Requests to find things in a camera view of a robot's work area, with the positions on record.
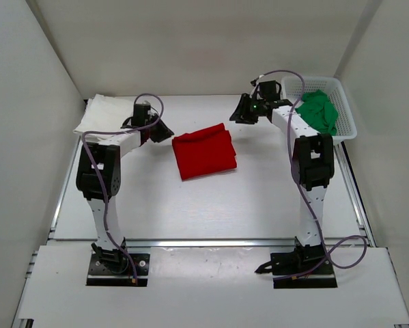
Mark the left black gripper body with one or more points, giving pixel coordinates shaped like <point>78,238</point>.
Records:
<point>155,128</point>

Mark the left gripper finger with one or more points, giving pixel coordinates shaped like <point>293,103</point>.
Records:
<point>158,136</point>
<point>164,129</point>

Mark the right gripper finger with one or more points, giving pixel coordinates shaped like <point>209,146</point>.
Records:
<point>243,106</point>
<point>252,114</point>

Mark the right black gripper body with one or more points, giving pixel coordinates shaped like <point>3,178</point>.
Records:
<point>254,100</point>

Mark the red t shirt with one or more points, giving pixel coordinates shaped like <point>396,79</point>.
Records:
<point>204,152</point>

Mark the white t shirt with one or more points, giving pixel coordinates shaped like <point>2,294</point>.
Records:
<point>104,114</point>

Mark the green t shirt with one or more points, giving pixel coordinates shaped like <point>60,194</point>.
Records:
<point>318,112</point>

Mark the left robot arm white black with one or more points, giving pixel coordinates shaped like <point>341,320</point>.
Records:
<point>99,178</point>

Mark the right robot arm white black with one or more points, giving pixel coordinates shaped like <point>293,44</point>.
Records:
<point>312,167</point>

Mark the white plastic basket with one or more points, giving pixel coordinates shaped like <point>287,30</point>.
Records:
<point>293,88</point>

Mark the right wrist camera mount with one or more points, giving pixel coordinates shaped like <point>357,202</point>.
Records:
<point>255,86</point>

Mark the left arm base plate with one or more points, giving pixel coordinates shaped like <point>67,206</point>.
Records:
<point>118,273</point>

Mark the aluminium table rail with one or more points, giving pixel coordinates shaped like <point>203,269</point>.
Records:
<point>207,243</point>

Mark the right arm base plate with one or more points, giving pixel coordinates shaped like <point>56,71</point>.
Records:
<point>304,267</point>

